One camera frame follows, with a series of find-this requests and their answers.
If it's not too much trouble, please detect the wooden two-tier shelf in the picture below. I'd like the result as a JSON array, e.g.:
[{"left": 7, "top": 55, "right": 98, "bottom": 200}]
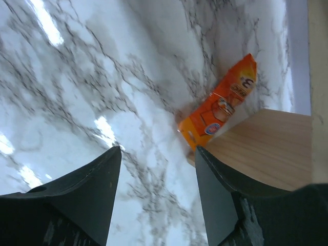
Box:
[{"left": 187, "top": 0, "right": 328, "bottom": 193}]

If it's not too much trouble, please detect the orange razor pouch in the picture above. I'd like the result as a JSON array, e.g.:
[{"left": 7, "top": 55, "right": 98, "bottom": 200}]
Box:
[{"left": 178, "top": 53, "right": 257, "bottom": 151}]

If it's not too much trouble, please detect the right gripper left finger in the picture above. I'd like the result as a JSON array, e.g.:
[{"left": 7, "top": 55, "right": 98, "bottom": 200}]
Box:
[{"left": 1, "top": 147, "right": 121, "bottom": 245}]

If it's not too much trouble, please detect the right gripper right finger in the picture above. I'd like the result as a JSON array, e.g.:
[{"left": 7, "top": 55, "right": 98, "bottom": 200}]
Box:
[{"left": 195, "top": 147, "right": 327, "bottom": 245}]

